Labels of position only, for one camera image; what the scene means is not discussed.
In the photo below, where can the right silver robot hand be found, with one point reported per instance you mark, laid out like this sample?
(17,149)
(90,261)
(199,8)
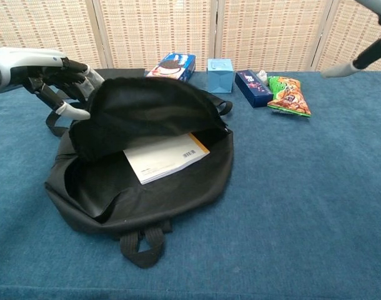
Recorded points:
(370,54)

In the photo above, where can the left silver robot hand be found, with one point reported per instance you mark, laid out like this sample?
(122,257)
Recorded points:
(25,62)

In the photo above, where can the black backpack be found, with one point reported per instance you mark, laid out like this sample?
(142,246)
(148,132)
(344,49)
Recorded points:
(146,103)

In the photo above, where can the white yellow notebook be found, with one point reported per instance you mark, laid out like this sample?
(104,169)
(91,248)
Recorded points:
(162,159)

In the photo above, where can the green orange snack bag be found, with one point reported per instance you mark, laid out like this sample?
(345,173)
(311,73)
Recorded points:
(288,97)

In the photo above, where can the black mouse pad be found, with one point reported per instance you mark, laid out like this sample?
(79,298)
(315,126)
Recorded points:
(121,72)

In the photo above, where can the dark blue long box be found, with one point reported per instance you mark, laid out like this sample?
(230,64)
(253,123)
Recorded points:
(253,89)

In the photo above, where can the bamboo folding screen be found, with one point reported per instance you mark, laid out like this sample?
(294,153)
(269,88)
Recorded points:
(159,31)

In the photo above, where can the blue cookie box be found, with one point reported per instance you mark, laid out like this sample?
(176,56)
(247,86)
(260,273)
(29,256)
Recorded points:
(175,67)

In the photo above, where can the light blue cardboard box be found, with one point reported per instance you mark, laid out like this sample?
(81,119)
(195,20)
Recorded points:
(220,76)

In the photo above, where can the blue table cloth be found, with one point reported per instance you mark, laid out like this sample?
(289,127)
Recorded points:
(303,203)

